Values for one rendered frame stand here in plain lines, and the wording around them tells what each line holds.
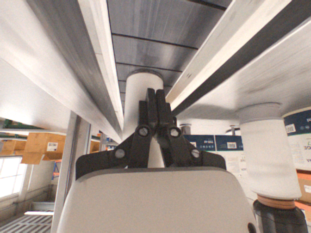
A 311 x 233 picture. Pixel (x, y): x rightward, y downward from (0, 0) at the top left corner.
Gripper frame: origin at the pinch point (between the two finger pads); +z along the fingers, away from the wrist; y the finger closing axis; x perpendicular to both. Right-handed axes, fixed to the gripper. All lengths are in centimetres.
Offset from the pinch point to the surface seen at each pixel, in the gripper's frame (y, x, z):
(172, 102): 3.3, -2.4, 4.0
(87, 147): -12.6, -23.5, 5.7
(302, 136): 38.9, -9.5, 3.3
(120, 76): -3.8, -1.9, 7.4
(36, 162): -106, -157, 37
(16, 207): -455, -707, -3
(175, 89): 3.2, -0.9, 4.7
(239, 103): 20.3, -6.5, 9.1
